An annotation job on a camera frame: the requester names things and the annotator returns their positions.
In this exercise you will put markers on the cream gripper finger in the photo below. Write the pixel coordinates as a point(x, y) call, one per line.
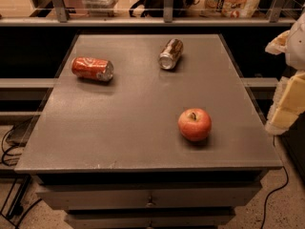
point(288, 104)
point(278, 44)

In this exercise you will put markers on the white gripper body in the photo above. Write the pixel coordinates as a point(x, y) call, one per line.
point(296, 48)

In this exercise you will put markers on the red coke can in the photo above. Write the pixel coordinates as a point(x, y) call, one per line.
point(92, 68)

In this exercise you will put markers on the silver brown soda can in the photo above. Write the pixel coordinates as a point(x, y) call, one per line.
point(170, 54)

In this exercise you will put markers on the red apple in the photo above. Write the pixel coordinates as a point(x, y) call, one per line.
point(194, 124)

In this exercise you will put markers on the black bag on shelf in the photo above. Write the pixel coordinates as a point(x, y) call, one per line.
point(157, 8)

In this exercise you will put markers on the grey drawer cabinet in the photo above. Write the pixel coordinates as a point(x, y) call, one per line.
point(111, 155)

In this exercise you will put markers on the grey metal shelf rail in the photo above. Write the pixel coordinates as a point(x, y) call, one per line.
point(48, 13)

